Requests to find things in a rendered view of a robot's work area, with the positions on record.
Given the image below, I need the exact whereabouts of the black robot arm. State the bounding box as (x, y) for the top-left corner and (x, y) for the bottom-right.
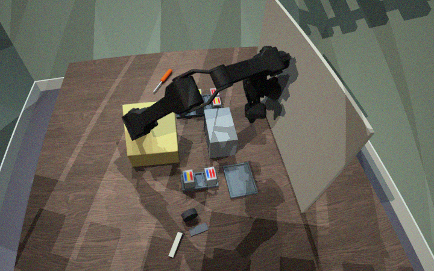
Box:
(122, 46), (292, 141)

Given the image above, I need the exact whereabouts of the beige flat panel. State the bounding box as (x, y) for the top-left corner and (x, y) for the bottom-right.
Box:
(257, 0), (375, 213)

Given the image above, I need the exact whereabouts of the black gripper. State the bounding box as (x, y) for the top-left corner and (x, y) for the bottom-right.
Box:
(242, 79), (266, 123)

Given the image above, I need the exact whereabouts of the white box with red and blue stripes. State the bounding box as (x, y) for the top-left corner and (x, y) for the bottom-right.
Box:
(204, 167), (217, 185)

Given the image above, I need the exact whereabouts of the orange-handled screwdriver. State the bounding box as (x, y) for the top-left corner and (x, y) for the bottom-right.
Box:
(153, 69), (172, 93)

